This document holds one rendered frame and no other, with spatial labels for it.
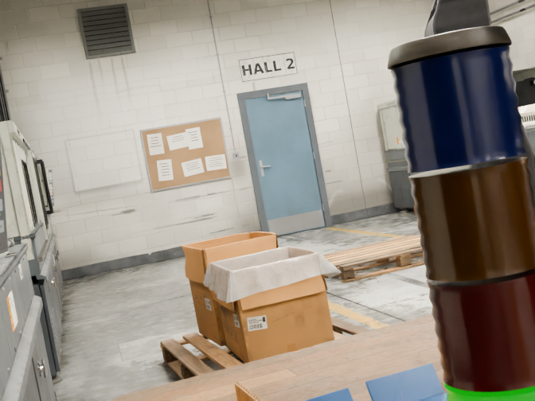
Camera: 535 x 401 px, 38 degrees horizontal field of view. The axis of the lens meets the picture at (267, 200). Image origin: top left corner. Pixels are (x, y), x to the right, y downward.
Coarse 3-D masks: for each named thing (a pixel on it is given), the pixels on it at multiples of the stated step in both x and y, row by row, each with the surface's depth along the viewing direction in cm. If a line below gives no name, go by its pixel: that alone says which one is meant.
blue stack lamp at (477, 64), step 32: (416, 64) 24; (448, 64) 23; (480, 64) 23; (512, 64) 24; (416, 96) 24; (448, 96) 23; (480, 96) 23; (512, 96) 24; (416, 128) 24; (448, 128) 23; (480, 128) 23; (512, 128) 24; (416, 160) 24; (448, 160) 24; (480, 160) 23
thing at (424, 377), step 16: (416, 368) 73; (432, 368) 73; (368, 384) 72; (384, 384) 72; (400, 384) 72; (416, 384) 72; (432, 384) 73; (384, 400) 71; (400, 400) 71; (416, 400) 72; (432, 400) 71
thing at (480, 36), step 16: (448, 32) 23; (464, 32) 23; (480, 32) 23; (496, 32) 23; (400, 48) 24; (416, 48) 24; (432, 48) 23; (448, 48) 23; (464, 48) 23; (480, 48) 24; (400, 64) 24
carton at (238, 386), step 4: (236, 384) 71; (240, 384) 71; (236, 388) 71; (240, 388) 70; (244, 388) 69; (236, 392) 71; (240, 392) 70; (244, 392) 69; (248, 392) 68; (236, 396) 72; (240, 396) 70; (244, 396) 69; (248, 396) 67; (252, 396) 67; (256, 396) 66; (240, 400) 71; (244, 400) 69; (248, 400) 68; (252, 400) 66; (256, 400) 65; (260, 400) 65
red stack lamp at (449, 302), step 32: (448, 288) 24; (480, 288) 24; (512, 288) 24; (448, 320) 24; (480, 320) 24; (512, 320) 24; (448, 352) 25; (480, 352) 24; (512, 352) 24; (448, 384) 25; (480, 384) 24; (512, 384) 24
